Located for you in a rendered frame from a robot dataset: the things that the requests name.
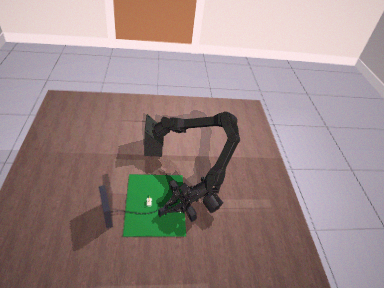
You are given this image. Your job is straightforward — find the green circuit board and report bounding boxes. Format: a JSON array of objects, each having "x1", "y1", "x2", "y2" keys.
[{"x1": 123, "y1": 174, "x2": 186, "y2": 237}]

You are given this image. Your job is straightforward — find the black fan cable with plug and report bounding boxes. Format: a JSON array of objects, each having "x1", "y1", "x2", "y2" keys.
[{"x1": 119, "y1": 206, "x2": 172, "y2": 217}]

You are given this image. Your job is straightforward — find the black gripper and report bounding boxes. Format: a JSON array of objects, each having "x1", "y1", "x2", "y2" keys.
[{"x1": 163, "y1": 180, "x2": 201, "y2": 222}]

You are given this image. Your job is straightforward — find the dark grey cooling fan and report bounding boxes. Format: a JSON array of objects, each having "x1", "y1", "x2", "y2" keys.
[{"x1": 99, "y1": 185, "x2": 113, "y2": 228}]

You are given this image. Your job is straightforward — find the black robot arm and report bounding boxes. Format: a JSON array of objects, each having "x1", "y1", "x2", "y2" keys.
[{"x1": 152, "y1": 112, "x2": 240, "y2": 213}]

